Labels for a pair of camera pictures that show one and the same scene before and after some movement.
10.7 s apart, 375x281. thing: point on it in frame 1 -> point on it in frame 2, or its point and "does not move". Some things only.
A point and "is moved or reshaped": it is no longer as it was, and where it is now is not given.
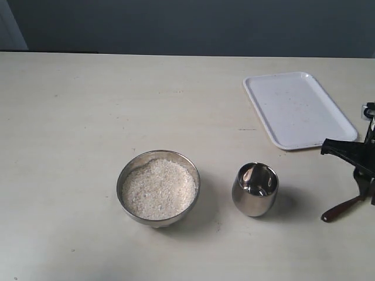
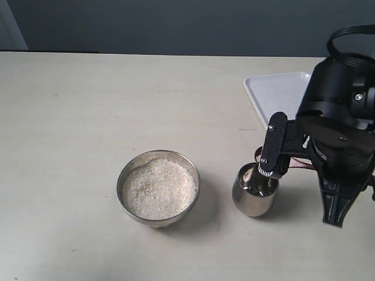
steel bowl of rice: x=157 y=188 does not move
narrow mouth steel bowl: x=254 y=189 does not move
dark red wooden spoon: x=333 y=212 is moved or reshaped
